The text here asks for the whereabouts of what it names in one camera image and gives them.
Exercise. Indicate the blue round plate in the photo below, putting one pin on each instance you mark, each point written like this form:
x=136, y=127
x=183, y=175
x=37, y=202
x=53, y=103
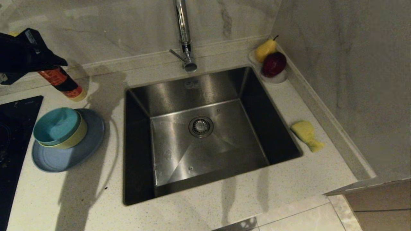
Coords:
x=74, y=157

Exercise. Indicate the orange dish soap bottle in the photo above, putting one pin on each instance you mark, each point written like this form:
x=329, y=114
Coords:
x=64, y=81

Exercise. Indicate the teal bowl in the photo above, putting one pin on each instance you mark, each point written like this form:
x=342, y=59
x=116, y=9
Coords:
x=56, y=125

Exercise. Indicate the black induction cooktop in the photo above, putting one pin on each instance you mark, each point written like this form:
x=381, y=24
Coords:
x=16, y=128

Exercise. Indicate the small white fruit dish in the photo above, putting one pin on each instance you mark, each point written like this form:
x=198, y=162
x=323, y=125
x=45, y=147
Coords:
x=276, y=80

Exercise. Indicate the metal sink drain strainer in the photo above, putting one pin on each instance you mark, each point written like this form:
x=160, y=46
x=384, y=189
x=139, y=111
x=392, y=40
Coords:
x=201, y=126

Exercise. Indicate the yellow green sponge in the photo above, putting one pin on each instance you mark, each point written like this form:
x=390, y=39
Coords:
x=303, y=131

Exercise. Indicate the yellow plastic bowl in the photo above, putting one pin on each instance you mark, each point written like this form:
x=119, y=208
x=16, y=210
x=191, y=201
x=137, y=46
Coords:
x=75, y=136

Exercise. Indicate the yellow pear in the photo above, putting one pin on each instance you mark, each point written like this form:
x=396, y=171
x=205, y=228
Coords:
x=265, y=50

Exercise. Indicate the stainless steel sink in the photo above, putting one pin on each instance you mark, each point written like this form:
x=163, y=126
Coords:
x=231, y=131

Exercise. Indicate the chrome faucet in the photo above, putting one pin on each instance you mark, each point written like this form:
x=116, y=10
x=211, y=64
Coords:
x=183, y=35

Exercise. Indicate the dark red apple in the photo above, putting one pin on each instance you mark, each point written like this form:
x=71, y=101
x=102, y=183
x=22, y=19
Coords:
x=274, y=64

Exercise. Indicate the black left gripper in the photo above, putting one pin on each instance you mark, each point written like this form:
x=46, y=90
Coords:
x=13, y=54

